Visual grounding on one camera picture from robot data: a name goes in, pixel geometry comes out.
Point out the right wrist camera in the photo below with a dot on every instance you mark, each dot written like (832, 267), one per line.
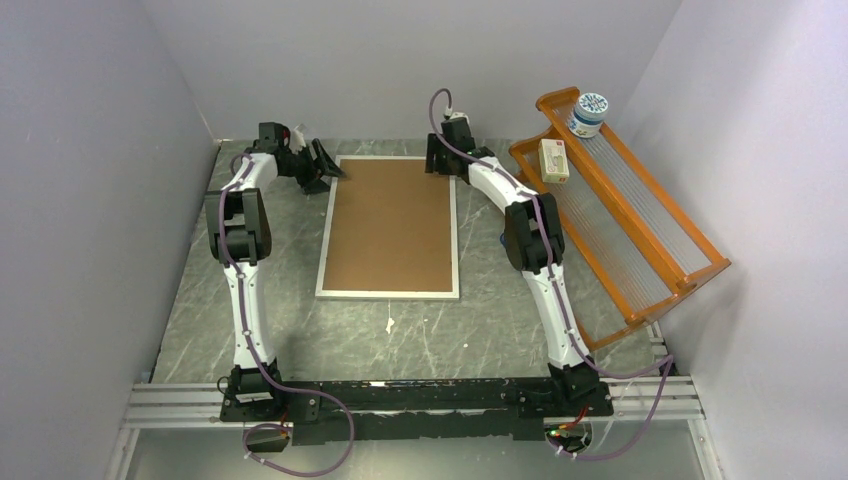
(455, 117)

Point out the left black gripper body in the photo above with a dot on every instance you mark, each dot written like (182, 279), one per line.
(303, 168)

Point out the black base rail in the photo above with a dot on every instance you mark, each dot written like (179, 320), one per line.
(315, 413)

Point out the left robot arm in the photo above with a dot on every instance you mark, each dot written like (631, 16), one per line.
(240, 239)

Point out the brown backing board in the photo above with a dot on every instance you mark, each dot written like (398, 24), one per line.
(391, 225)

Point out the blue white round jar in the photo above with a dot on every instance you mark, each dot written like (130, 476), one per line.
(588, 115)

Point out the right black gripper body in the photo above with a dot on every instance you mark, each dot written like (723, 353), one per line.
(439, 156)

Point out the small cream box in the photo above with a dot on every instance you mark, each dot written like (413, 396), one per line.
(553, 159)

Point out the orange wooden shelf rack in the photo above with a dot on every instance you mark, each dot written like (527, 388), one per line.
(645, 251)

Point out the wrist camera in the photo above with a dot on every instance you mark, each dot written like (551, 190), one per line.
(455, 117)
(297, 138)

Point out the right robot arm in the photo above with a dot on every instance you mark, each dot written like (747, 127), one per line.
(534, 243)

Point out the white picture frame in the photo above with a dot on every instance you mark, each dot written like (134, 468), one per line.
(321, 285)

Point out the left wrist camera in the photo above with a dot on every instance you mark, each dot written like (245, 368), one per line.
(297, 138)

